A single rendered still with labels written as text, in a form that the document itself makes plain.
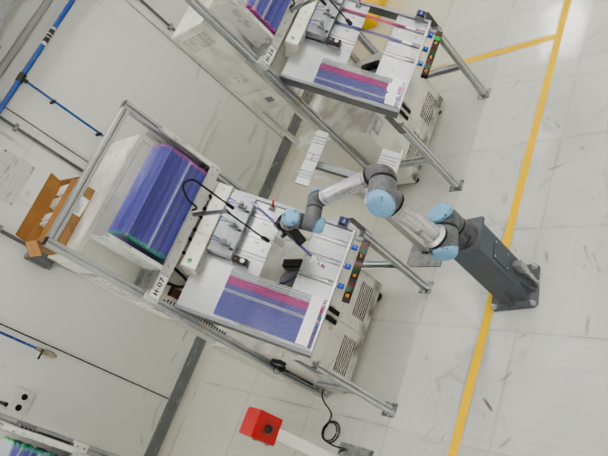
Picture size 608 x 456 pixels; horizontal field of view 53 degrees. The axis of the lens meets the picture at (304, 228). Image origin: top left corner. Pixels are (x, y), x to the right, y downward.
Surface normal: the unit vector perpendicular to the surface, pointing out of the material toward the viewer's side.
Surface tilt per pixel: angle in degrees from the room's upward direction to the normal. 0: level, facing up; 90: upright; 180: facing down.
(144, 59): 90
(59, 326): 90
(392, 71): 44
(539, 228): 0
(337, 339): 90
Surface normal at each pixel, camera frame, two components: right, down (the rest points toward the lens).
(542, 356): -0.65, -0.51
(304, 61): 0.01, -0.39
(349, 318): 0.68, -0.04
